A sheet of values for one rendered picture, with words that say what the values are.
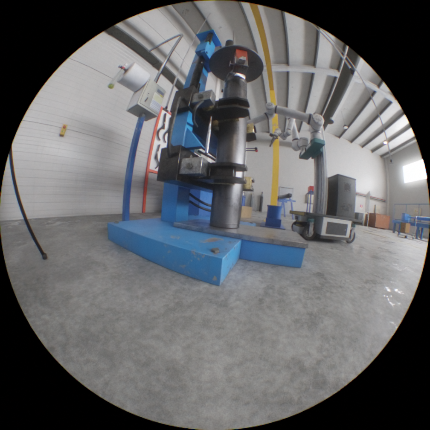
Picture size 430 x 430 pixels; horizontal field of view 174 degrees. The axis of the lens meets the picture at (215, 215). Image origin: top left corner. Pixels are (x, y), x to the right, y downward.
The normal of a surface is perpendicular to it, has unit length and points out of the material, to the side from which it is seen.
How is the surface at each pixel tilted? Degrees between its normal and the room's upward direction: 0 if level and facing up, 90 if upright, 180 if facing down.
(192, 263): 90
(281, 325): 0
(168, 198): 90
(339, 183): 90
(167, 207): 90
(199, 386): 0
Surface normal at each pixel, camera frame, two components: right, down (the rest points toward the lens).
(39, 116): 0.92, 0.12
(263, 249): -0.37, 0.04
